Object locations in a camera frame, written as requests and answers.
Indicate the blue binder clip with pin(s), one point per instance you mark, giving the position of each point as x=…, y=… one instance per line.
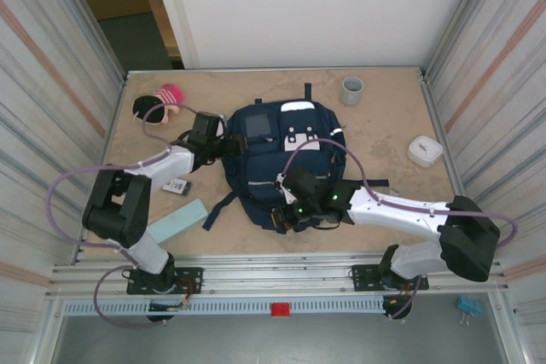
x=469, y=305

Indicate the navy blue backpack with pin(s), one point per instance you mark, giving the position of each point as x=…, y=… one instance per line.
x=256, y=163

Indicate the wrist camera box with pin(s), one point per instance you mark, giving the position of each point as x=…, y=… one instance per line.
x=285, y=189
x=220, y=124

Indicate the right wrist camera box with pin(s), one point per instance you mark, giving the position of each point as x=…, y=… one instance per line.
x=285, y=189

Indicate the red block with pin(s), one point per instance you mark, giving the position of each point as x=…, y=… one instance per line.
x=280, y=310

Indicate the small black card pack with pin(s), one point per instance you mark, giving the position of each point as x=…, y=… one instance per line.
x=179, y=187

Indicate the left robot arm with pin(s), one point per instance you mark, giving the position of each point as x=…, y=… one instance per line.
x=115, y=210

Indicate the small white square box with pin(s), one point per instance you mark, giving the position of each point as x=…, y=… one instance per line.
x=424, y=151

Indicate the light blue pencil case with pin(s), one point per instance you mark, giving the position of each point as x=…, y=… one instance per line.
x=183, y=219

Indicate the aluminium frame rail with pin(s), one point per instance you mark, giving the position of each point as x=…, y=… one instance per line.
x=277, y=279

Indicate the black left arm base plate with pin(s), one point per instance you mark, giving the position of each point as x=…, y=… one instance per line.
x=192, y=279

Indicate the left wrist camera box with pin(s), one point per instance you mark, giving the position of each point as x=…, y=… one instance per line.
x=220, y=124

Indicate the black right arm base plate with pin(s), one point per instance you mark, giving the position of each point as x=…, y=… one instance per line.
x=362, y=276

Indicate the plush doll with pink hat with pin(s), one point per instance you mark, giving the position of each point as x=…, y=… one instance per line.
x=149, y=110

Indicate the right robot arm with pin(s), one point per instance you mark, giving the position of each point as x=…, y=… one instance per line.
x=469, y=236

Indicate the grey cup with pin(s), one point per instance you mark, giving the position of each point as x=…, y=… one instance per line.
x=350, y=95

